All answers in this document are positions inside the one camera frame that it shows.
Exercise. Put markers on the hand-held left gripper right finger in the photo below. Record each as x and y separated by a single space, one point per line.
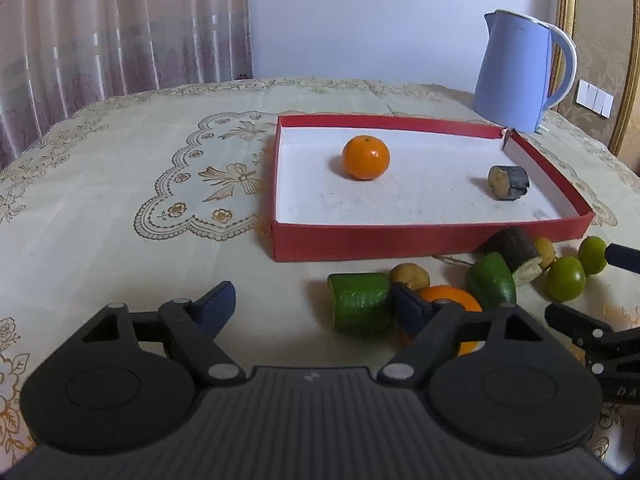
407 310

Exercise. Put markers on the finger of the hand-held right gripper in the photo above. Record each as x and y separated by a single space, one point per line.
575 322
622 257

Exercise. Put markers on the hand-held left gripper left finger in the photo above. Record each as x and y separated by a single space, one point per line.
220 302

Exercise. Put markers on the green tomato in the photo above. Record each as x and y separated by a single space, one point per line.
592 255
566 278

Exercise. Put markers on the brown longan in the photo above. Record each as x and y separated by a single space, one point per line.
410 276
546 252

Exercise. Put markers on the short green cucumber piece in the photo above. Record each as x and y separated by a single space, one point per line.
360 307

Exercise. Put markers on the orange mandarin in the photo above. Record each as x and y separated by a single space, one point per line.
366 157
467 300

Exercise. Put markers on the red shallow cardboard box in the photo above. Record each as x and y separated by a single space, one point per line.
375 242

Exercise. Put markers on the small dry twig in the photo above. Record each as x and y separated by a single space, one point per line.
452 259

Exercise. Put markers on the green cucumber end piece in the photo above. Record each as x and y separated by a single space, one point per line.
492 280

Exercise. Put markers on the dark purple sugarcane piece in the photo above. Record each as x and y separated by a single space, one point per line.
515 252
509 182

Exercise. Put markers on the light blue electric kettle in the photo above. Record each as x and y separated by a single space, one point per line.
510 70

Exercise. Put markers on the pink patterned curtain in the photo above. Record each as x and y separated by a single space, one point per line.
125 25

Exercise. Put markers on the white wall switch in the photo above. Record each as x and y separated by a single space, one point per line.
595 97

